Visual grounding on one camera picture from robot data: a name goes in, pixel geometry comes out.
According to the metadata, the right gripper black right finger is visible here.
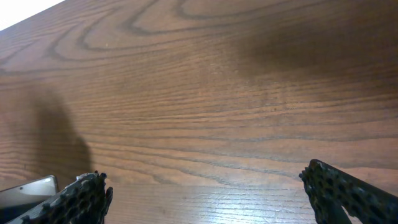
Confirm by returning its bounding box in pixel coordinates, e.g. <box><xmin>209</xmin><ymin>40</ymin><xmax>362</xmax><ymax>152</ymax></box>
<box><xmin>299</xmin><ymin>159</ymin><xmax>397</xmax><ymax>224</ymax></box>

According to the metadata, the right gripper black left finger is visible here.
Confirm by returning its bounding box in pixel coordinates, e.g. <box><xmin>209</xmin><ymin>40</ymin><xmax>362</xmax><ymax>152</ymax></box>
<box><xmin>7</xmin><ymin>171</ymin><xmax>113</xmax><ymax>224</ymax></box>

